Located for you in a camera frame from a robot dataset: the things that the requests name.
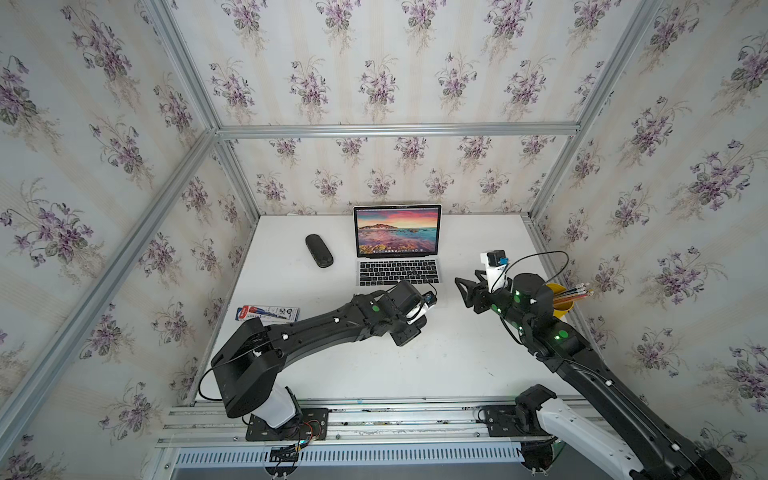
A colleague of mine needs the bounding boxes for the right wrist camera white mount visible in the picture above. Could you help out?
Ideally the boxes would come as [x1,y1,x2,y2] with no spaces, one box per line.
[480,250,509,293]

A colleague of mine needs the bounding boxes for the black woven glasses case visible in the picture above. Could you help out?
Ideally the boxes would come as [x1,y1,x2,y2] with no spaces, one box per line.
[305,234,334,269]

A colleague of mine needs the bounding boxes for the silver laptop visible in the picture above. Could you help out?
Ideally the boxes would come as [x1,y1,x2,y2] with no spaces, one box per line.
[353,204,442,287]

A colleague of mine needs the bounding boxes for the blue white small box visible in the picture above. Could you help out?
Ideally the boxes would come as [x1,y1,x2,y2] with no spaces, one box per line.
[235,305,300,325]

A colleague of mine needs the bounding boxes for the yellow pencil cup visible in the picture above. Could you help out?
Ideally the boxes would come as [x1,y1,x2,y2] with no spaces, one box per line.
[547,283,574,319]

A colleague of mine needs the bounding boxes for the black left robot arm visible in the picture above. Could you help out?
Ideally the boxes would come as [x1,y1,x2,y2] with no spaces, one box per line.
[208,281,437,428]

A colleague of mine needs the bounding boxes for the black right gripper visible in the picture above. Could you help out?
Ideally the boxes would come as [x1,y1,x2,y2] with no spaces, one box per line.
[452,267,531,338]

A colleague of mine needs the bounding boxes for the black camera cable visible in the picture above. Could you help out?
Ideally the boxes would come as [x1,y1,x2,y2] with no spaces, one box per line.
[497,250,571,289]

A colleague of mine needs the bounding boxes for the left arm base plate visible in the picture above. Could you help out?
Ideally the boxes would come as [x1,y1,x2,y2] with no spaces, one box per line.
[245,408,330,442]

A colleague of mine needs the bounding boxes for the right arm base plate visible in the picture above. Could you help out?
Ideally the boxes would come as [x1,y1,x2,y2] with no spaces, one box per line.
[476,405,553,441]

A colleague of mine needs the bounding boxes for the pencils in cup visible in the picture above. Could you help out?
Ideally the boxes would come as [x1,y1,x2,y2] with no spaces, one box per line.
[557,283,594,302]

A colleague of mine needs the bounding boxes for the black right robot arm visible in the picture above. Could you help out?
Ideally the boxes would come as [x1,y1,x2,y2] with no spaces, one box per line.
[455,273,734,479]

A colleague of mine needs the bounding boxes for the aluminium mounting rail frame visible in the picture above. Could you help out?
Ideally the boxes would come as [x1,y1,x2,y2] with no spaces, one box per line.
[142,397,562,479]

